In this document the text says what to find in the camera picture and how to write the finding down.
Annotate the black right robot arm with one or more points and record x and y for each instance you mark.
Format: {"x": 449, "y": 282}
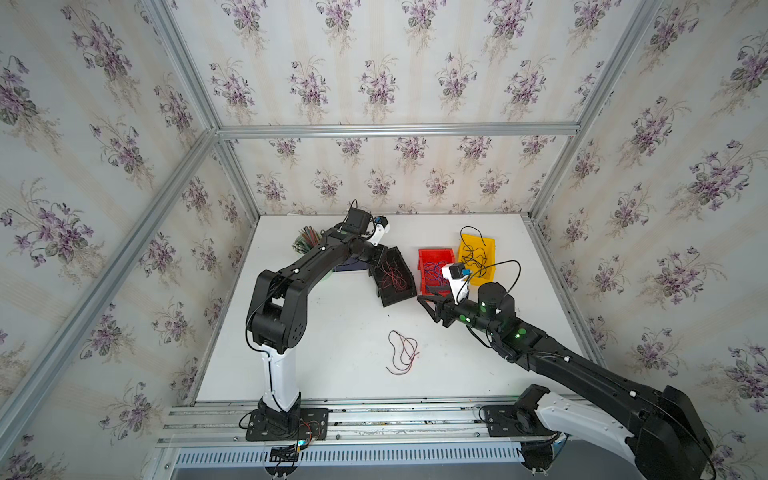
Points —
{"x": 658, "y": 431}

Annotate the black plastic bin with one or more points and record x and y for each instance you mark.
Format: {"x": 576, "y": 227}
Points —
{"x": 393, "y": 278}

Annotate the coloured pencils bundle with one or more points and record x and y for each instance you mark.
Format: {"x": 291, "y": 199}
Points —
{"x": 307, "y": 238}

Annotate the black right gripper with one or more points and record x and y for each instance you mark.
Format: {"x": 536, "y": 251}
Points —
{"x": 446, "y": 310}

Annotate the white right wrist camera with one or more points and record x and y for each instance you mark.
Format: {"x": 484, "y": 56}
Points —
{"x": 457, "y": 276}

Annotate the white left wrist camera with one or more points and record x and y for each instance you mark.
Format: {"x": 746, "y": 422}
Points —
{"x": 365, "y": 225}

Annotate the red plastic bin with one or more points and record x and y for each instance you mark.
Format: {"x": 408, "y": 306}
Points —
{"x": 430, "y": 263}

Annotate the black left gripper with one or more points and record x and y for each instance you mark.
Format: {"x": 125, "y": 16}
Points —
{"x": 377, "y": 257}

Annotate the dark blue book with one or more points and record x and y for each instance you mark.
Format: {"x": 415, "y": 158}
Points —
{"x": 351, "y": 265}

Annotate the yellow plastic bin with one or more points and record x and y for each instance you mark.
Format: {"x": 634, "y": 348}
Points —
{"x": 479, "y": 256}

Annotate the aluminium rail frame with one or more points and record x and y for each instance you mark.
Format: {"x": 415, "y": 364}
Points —
{"x": 351, "y": 421}

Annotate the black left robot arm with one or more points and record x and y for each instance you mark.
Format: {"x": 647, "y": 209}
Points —
{"x": 277, "y": 316}

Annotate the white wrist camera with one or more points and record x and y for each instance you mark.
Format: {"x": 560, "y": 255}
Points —
{"x": 457, "y": 276}
{"x": 365, "y": 225}

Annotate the white ventilation grille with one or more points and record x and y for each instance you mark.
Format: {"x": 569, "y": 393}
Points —
{"x": 353, "y": 455}

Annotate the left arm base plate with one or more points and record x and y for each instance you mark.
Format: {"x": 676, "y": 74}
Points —
{"x": 303, "y": 424}

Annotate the green pen cup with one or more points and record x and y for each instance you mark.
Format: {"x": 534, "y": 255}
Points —
{"x": 322, "y": 271}

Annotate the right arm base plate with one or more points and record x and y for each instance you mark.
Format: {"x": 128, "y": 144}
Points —
{"x": 508, "y": 421}

